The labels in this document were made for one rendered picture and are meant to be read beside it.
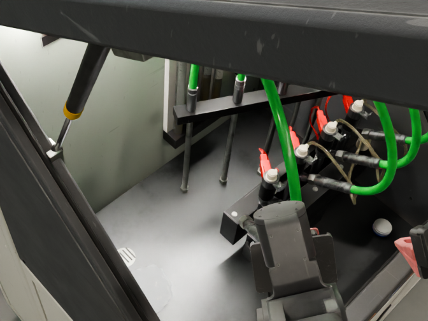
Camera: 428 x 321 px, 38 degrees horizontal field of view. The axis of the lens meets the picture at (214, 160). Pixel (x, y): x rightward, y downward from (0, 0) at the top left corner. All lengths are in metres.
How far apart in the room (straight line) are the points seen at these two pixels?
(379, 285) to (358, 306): 0.06
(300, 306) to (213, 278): 0.64
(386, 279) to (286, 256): 0.56
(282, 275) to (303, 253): 0.03
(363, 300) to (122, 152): 0.53
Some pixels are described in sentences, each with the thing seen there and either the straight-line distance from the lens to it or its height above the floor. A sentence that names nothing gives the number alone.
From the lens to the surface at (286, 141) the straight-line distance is 0.75.
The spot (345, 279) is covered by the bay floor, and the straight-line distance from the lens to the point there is 1.29.
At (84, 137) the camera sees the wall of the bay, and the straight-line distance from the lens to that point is 1.10.
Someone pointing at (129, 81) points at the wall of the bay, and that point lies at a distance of 1.09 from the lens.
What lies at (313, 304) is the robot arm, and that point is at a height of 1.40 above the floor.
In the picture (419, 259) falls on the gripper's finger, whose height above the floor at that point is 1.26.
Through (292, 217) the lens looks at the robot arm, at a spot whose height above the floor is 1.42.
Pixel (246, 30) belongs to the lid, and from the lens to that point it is 0.28.
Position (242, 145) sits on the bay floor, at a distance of 1.42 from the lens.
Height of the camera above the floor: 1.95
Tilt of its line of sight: 54 degrees down
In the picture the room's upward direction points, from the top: 8 degrees clockwise
